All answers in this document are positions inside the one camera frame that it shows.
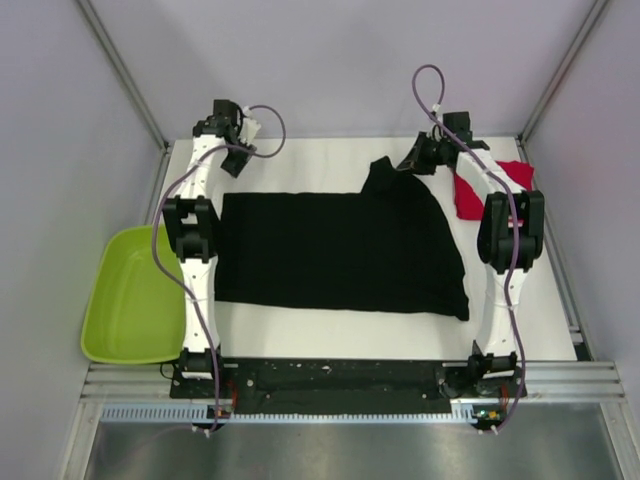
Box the lime green plastic bin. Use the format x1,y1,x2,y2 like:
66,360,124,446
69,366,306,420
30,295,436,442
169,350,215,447
80,225,185,365

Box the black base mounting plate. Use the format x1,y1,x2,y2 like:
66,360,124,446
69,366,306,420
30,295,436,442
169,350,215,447
169,357,526,415

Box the grey slotted cable duct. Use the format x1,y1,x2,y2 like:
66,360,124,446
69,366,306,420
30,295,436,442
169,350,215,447
101,403,502,425

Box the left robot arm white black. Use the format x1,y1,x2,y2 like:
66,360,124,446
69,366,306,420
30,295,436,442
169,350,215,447
153,99,260,397

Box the left aluminium frame post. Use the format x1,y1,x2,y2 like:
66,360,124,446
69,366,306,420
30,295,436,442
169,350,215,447
73,0,169,151

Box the black t shirt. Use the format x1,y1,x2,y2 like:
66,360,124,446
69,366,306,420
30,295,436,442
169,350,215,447
215,157,470,321

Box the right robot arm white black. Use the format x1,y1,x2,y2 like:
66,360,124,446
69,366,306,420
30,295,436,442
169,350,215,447
399,109,545,396

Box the right aluminium frame post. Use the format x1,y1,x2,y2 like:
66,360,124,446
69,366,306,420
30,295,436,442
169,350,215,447
517,0,612,145

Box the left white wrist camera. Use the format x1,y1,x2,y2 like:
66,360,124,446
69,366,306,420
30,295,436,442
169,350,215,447
239,107,261,145

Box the aluminium frame post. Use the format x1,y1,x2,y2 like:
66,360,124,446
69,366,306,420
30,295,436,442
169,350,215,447
73,0,169,151
517,0,612,145

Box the folded red t shirt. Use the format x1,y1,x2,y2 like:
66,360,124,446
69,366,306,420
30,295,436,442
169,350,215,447
453,161,534,221

